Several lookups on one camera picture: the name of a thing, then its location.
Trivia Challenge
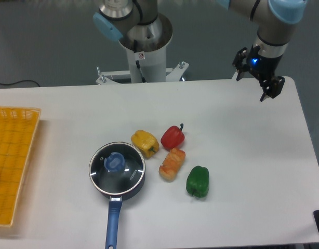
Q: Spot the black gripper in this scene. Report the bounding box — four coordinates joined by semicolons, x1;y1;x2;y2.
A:
232;46;285;102

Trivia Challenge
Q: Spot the glass lid blue knob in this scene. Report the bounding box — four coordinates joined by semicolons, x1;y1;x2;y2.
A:
89;141;146;195

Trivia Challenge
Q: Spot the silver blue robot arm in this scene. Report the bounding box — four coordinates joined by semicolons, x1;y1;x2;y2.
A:
93;1;307;100

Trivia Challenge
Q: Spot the red bell pepper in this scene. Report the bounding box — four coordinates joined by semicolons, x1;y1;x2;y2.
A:
161;123;185;150

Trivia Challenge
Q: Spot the green bell pepper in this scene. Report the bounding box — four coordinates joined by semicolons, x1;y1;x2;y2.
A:
186;165;210;198

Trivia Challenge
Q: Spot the orange toy bread roll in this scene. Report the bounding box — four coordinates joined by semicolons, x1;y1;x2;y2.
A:
158;148;185;182

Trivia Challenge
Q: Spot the yellow bell pepper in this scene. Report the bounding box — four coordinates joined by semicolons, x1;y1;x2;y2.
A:
131;130;160;158

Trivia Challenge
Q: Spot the yellow woven basket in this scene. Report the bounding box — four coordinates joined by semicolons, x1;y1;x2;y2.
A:
0;106;41;227

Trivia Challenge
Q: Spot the black cable on pedestal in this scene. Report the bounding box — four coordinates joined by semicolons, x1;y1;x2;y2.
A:
133;39;147;84

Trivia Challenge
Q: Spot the blue saucepan with handle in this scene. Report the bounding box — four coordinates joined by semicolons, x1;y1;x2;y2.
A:
89;141;147;249

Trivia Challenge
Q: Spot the black cable on floor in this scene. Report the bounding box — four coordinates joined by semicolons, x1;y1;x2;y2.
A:
0;79;41;87

